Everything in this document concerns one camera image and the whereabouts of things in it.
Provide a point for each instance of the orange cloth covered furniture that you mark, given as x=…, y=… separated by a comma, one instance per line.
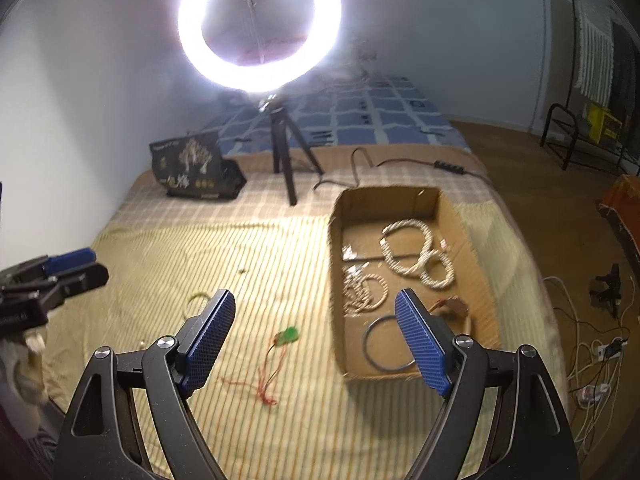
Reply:
x=625, y=210

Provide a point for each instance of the patterned pillow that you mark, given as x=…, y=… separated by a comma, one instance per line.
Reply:
x=355, y=65

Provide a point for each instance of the blue patterned blanket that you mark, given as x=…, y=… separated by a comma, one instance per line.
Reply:
x=350, y=120

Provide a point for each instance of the black clothes rack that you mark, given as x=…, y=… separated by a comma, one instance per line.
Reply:
x=570, y=141

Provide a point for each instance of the cardboard box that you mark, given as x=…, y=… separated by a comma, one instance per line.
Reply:
x=390, y=205

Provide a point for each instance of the black printed snack bag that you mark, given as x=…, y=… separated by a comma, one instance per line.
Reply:
x=190, y=170

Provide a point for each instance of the yellow striped blanket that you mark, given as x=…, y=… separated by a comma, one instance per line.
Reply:
x=300, y=435

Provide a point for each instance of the white power strip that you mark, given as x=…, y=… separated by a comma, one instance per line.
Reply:
x=595, y=394
x=612, y=347

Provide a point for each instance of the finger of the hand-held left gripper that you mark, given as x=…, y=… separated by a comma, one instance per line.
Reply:
x=82, y=279
x=70, y=258

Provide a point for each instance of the thin pale green bangle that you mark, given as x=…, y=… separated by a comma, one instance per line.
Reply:
x=200, y=295

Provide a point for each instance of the small black floor tripod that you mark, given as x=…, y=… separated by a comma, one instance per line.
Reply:
x=607, y=285

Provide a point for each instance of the white striped towel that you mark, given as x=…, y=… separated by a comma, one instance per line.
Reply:
x=595, y=60

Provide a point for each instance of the person's left hand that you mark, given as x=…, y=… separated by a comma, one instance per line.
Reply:
x=27, y=375

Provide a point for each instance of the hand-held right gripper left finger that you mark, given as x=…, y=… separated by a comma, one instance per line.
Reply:
x=210, y=340

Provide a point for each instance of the beige checkered sheet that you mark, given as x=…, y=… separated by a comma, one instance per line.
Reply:
x=175, y=210

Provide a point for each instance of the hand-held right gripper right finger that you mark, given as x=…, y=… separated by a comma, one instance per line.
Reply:
x=422, y=345

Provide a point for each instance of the dark green garment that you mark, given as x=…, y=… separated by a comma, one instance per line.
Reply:
x=620, y=70

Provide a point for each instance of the yellow box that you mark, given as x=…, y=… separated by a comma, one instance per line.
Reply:
x=605, y=125

